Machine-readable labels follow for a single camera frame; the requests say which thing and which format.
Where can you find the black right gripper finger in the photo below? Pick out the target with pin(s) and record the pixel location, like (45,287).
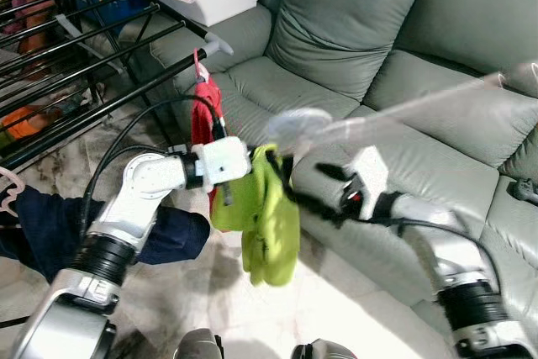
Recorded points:
(318,208)
(333,172)

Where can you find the lime green garment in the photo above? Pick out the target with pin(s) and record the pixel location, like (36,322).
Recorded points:
(269,224)

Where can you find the red jacket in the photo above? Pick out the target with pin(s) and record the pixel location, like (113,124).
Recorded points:
(206,111)

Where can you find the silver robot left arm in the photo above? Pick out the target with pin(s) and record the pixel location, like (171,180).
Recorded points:
(126,216)

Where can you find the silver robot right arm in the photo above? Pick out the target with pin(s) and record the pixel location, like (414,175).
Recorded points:
(454,258)

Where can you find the grey robot right leg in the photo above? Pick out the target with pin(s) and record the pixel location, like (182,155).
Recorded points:
(324,351)

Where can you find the grey robot leg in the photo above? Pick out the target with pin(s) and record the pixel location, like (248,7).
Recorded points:
(199,344)
(324,351)

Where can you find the black handheld device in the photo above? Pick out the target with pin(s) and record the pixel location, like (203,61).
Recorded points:
(523,192)

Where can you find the grey robot left leg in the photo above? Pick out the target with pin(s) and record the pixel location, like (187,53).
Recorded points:
(199,344)

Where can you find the navy blue shirt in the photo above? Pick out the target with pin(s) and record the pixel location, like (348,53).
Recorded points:
(42,224)

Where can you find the blue plastic bag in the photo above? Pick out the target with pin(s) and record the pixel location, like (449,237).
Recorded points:
(109,6)

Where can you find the orange green fabric item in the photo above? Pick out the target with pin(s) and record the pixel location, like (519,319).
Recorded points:
(21,122)

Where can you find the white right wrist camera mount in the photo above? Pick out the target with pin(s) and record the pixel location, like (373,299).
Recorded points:
(370,174)

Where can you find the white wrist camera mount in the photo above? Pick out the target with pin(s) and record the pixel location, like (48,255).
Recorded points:
(223,163)
(370,174)

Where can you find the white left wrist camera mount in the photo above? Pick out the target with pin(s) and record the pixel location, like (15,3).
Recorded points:
(223,163)

